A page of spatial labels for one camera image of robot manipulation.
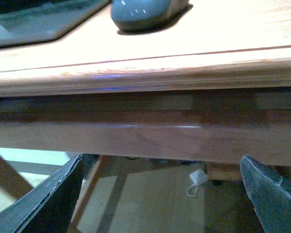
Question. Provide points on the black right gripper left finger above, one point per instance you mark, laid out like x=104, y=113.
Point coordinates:
x=49, y=207

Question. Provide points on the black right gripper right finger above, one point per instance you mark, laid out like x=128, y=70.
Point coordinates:
x=270, y=194

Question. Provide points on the grey computer mouse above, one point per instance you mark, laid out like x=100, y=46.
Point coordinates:
x=142, y=15

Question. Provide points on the wooden pull-out keyboard tray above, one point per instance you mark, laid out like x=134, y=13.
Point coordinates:
x=205, y=127

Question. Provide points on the wooden desk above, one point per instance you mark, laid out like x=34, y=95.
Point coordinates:
x=217, y=46

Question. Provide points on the grey open laptop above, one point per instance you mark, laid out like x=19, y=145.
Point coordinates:
x=33, y=21

